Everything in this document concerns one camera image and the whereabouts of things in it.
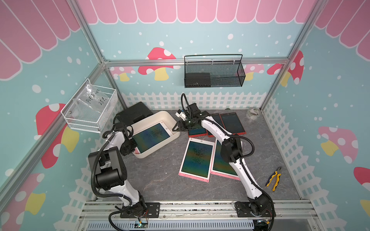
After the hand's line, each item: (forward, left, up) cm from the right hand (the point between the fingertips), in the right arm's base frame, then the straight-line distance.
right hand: (175, 130), depth 95 cm
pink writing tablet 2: (-17, -15, -11) cm, 25 cm away
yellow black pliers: (-26, -62, -11) cm, 68 cm away
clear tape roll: (+23, -62, -9) cm, 66 cm away
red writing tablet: (+5, -16, -10) cm, 19 cm away
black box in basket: (+21, -14, +24) cm, 35 cm away
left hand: (-13, +26, -5) cm, 29 cm away
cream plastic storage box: (+13, +20, -7) cm, 25 cm away
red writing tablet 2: (+20, -32, -11) cm, 40 cm away
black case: (+19, +35, -5) cm, 40 cm away
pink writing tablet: (+1, +17, -9) cm, 20 cm away
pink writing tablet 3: (-21, -29, -10) cm, 37 cm away
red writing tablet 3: (+15, -44, -12) cm, 48 cm away
